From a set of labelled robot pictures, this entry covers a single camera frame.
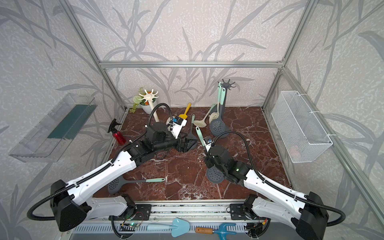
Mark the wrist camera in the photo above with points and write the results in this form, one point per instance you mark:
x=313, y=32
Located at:
x=175, y=125
x=207, y=143

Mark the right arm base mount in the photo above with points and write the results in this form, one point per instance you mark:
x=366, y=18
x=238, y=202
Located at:
x=240, y=212

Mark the blue garden fork wooden handle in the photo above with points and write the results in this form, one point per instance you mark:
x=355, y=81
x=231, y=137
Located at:
x=222, y=231

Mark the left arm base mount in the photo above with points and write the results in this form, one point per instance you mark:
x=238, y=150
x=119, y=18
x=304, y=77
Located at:
x=141, y=212

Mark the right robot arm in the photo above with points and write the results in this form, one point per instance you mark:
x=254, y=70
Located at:
x=278, y=202

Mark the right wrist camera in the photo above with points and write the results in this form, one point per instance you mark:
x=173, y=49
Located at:
x=207, y=143

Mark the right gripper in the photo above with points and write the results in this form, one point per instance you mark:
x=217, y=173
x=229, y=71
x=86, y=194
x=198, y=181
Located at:
x=207, y=161

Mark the cream utensil rack stand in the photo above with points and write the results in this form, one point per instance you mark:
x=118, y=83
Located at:
x=148, y=97

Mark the red spray bottle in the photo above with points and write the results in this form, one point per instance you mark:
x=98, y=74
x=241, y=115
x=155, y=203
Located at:
x=116, y=134

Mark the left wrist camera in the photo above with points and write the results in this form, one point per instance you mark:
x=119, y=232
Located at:
x=175, y=125

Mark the large cream skimmer green handle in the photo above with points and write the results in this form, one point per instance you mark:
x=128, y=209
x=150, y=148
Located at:
x=215, y=115

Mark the white wire mesh basket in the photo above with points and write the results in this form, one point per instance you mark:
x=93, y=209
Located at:
x=302, y=133

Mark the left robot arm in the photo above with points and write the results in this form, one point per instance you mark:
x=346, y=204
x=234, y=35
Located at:
x=72, y=202

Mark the dark grey utensil rack stand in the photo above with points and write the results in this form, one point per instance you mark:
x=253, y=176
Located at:
x=226, y=86

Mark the small cream skimmer green handle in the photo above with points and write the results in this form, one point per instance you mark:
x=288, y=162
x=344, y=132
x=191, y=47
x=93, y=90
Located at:
x=202, y=123

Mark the clear plastic wall shelf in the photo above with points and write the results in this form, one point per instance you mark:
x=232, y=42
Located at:
x=49, y=139

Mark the light blue garden trowel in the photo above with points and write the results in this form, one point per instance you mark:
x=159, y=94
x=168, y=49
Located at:
x=178, y=227

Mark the yellow toy shovel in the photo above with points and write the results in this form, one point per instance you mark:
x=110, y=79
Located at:
x=184, y=115

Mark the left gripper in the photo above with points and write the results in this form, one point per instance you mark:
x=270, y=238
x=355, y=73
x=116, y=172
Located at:
x=179, y=148

